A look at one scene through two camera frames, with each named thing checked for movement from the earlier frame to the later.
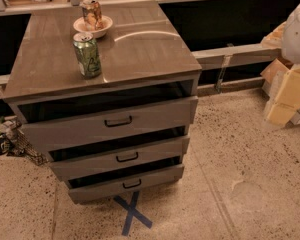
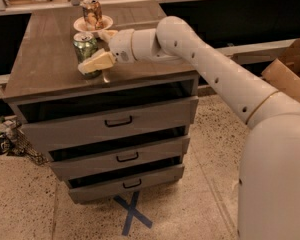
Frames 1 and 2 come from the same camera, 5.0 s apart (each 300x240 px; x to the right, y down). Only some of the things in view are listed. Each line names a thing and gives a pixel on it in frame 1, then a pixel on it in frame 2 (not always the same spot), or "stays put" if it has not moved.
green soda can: [87, 55] stays put
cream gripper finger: [292, 93] -> [104, 59]
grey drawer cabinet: [124, 131] stays put
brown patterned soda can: [92, 14] stays put
